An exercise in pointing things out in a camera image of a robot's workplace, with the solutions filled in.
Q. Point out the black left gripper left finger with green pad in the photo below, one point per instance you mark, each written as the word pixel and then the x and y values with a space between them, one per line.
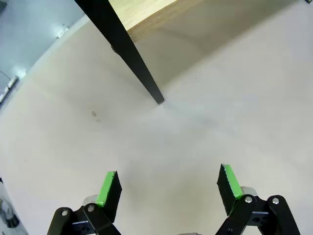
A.
pixel 107 193

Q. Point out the black metal wood board shelf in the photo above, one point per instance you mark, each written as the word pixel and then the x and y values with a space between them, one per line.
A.
pixel 127 46

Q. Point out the grey black robot base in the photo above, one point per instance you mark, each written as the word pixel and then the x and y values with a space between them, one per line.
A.
pixel 7 210

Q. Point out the white power strip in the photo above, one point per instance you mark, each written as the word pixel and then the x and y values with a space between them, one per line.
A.
pixel 12 83

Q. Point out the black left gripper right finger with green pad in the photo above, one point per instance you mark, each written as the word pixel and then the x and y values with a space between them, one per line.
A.
pixel 231 188

